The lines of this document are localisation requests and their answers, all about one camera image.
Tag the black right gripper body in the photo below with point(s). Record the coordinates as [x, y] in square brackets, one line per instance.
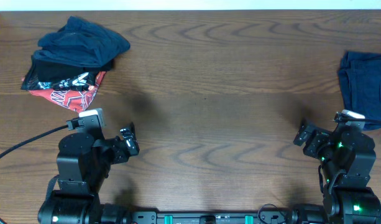
[318, 147]

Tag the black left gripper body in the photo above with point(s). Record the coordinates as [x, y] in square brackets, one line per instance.
[115, 152]

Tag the navy blue shorts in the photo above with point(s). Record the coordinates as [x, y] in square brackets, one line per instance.
[359, 77]

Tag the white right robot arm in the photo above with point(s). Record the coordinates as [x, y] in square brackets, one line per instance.
[346, 157]

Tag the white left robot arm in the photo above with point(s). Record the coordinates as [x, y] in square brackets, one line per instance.
[84, 162]

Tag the red printed folded shirt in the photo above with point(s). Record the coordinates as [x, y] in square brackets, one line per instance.
[75, 93]

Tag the black printed folded shirt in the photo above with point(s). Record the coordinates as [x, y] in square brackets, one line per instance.
[44, 75]

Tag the dark blue folded garment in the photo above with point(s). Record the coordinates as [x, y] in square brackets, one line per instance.
[81, 43]

